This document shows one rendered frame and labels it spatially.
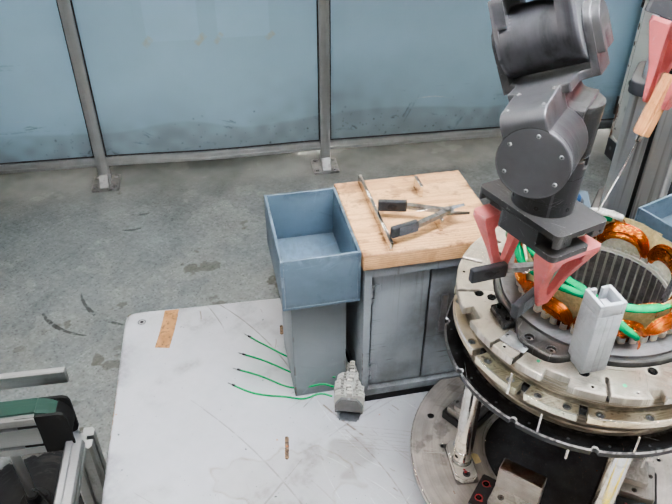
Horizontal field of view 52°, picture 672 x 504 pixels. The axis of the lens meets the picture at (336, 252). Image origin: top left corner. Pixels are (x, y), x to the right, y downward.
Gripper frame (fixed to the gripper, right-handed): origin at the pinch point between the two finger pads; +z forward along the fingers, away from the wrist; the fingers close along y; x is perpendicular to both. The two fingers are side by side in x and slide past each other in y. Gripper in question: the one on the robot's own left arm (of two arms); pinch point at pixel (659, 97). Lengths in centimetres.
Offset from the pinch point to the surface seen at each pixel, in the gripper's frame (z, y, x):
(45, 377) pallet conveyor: 72, -59, -23
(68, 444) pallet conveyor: 81, -51, -22
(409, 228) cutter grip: 26.8, -22.0, 3.1
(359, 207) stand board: 29.4, -32.4, 5.4
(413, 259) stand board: 30.5, -20.0, 3.7
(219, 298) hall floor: 125, -131, 80
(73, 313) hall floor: 141, -159, 41
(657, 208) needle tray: 17.1, -3.9, 36.7
